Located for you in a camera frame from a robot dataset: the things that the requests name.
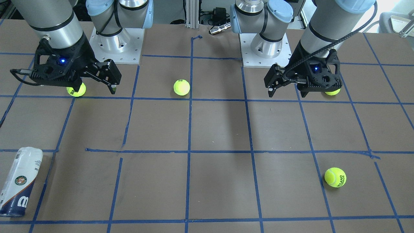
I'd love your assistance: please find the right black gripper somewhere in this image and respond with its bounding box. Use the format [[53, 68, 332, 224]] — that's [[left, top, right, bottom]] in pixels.
[[29, 34, 122, 95]]

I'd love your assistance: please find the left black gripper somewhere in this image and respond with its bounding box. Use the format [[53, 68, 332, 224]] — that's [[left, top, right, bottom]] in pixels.
[[264, 42, 343, 98]]

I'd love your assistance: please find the white blue tennis ball can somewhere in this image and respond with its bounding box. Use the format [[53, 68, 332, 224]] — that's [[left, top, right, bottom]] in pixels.
[[0, 147, 43, 218]]

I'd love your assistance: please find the tennis ball under right gripper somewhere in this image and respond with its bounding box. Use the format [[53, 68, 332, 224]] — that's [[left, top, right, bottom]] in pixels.
[[66, 83, 87, 97]]

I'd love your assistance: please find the tennis ball under gripper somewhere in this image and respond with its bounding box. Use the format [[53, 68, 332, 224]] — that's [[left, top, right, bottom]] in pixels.
[[66, 83, 87, 97], [325, 89, 341, 96]]

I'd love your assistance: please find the tennis ball under left gripper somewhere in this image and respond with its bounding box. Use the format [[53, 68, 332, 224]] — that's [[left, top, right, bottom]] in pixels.
[[325, 89, 341, 96]]

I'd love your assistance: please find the centre back tennis ball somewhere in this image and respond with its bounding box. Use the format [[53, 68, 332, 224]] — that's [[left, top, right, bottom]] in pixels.
[[173, 79, 191, 96]]

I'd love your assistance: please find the front tennis ball with print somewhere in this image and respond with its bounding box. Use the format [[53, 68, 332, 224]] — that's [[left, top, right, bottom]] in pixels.
[[324, 168, 347, 188]]

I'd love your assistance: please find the silver metal connector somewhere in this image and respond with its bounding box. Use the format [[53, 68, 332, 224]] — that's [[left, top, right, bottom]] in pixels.
[[209, 22, 232, 35]]

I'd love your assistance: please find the black braided cable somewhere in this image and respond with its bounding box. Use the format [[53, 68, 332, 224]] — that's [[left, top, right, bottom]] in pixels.
[[282, 1, 378, 81]]

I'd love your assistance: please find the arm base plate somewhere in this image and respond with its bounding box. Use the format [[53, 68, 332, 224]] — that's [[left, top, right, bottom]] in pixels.
[[239, 33, 291, 68], [89, 28, 145, 64]]

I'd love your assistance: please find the aluminium frame post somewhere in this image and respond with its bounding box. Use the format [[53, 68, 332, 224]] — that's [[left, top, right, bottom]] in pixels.
[[185, 0, 200, 30]]

